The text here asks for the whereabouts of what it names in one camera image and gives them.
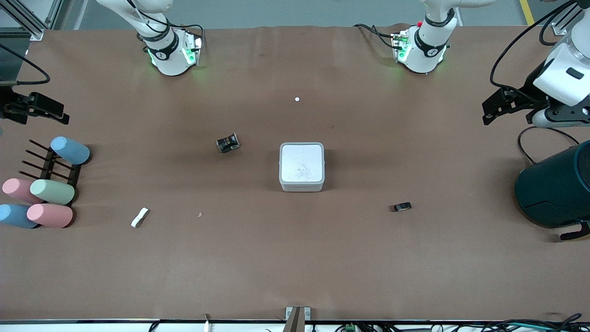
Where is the small white trash piece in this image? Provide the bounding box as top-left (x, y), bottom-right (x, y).
top-left (131, 207), bottom-right (150, 229)

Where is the black wrapper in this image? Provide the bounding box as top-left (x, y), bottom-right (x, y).
top-left (216, 133), bottom-right (241, 154)

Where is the white square lidded trash bin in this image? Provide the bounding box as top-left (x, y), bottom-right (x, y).
top-left (279, 142), bottom-right (325, 192)

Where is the blue cup with darker body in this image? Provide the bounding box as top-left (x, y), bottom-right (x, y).
top-left (50, 136), bottom-right (91, 166)

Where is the black peg cup rack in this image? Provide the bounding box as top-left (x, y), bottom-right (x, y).
top-left (20, 139), bottom-right (83, 206)

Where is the pink cup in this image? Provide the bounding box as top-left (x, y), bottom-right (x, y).
top-left (26, 203), bottom-right (74, 229)
top-left (2, 178), bottom-right (44, 204)

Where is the dark teal cylindrical appliance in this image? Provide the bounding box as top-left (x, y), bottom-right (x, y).
top-left (514, 140), bottom-right (590, 242)

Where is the green cup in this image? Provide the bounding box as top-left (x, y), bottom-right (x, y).
top-left (30, 179), bottom-right (76, 206)

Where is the light blue cup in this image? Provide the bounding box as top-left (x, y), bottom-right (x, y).
top-left (0, 204), bottom-right (40, 229)

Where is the brown table cover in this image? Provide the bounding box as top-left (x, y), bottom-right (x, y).
top-left (0, 23), bottom-right (590, 322)

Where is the black appliance power cable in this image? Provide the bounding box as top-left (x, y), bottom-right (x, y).
top-left (517, 125), bottom-right (579, 165)

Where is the aluminium frame post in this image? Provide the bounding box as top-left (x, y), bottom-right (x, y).
top-left (551, 0), bottom-right (580, 36)
top-left (0, 0), bottom-right (63, 41)

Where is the black left base cable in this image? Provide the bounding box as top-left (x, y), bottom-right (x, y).
top-left (354, 23), bottom-right (398, 49)

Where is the black cable bundle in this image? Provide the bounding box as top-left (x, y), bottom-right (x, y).
top-left (461, 314), bottom-right (590, 332)

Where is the metal camera bracket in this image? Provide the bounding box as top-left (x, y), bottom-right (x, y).
top-left (282, 306), bottom-right (311, 332)

